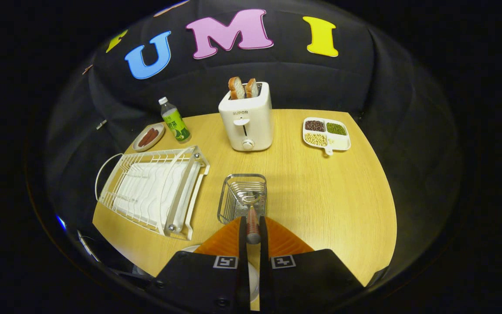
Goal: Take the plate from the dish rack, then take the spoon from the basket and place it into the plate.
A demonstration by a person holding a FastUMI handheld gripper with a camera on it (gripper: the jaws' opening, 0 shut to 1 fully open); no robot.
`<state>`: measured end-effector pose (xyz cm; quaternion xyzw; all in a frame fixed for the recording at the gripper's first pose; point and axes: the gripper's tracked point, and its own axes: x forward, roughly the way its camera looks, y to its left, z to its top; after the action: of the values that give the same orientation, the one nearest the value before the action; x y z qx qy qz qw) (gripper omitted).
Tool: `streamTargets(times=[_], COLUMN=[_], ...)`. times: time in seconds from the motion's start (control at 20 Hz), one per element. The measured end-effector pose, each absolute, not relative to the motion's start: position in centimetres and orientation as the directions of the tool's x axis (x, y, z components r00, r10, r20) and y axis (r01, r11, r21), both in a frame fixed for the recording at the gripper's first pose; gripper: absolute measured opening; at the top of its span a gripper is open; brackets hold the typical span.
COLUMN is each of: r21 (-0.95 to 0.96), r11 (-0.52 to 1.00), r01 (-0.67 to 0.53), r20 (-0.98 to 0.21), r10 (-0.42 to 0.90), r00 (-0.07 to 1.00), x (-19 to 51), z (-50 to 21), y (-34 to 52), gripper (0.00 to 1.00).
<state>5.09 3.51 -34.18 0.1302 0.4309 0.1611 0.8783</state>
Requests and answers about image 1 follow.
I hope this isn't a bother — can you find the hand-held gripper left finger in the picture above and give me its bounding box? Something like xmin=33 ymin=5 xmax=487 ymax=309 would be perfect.
xmin=146 ymin=216 xmax=251 ymax=312

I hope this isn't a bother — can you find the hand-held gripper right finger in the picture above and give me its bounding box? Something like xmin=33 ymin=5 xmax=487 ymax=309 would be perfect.
xmin=259 ymin=216 xmax=365 ymax=312

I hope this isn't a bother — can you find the grey round plate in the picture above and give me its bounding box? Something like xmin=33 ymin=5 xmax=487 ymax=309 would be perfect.
xmin=181 ymin=244 xmax=260 ymax=302

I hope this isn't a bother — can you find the pink-handled metal spoon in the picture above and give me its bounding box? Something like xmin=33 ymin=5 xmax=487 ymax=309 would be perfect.
xmin=240 ymin=192 xmax=262 ymax=245

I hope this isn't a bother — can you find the metal wire basket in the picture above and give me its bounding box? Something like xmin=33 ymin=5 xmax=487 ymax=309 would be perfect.
xmin=217 ymin=174 xmax=268 ymax=225

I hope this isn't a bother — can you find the white wire dish rack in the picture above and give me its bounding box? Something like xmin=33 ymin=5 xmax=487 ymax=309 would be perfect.
xmin=95 ymin=146 xmax=210 ymax=241

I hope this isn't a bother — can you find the white divided dish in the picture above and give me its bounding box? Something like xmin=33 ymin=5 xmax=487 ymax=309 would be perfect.
xmin=302 ymin=117 xmax=351 ymax=156

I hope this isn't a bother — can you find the small beige plate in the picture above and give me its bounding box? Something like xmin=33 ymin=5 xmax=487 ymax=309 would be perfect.
xmin=132 ymin=123 xmax=166 ymax=152

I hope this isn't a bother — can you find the pile of soybeans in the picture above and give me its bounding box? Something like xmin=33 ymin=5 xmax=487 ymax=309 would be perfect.
xmin=305 ymin=133 xmax=328 ymax=147

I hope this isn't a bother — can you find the white toaster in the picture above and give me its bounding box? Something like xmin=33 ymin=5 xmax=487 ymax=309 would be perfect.
xmin=218 ymin=81 xmax=274 ymax=152

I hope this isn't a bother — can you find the green label drink bottle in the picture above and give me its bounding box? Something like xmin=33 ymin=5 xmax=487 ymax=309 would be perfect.
xmin=159 ymin=97 xmax=191 ymax=143

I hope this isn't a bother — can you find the black backdrop cloth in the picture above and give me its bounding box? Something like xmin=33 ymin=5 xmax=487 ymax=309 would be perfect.
xmin=44 ymin=0 xmax=463 ymax=280

